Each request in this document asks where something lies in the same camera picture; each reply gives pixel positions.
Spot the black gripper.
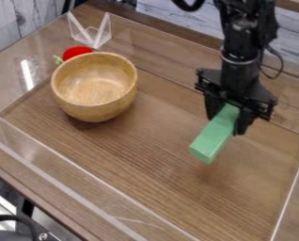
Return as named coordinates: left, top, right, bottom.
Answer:
left=194, top=68, right=277, bottom=136

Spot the clear acrylic corner bracket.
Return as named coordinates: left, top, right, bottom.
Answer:
left=66, top=12, right=111, bottom=49

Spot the green rectangular block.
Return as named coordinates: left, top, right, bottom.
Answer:
left=189, top=104, right=240, bottom=164

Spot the black table leg bracket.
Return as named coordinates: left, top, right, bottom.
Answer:
left=14, top=197, right=59, bottom=241

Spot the red plush tomato toy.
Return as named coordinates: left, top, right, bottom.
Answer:
left=53, top=46, right=93, bottom=65

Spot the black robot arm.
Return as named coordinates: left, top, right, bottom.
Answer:
left=194, top=0, right=278, bottom=136

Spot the brown wooden bowl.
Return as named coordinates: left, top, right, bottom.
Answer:
left=50, top=52, right=138, bottom=122

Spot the black cable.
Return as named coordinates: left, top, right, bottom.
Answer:
left=0, top=214, right=35, bottom=241

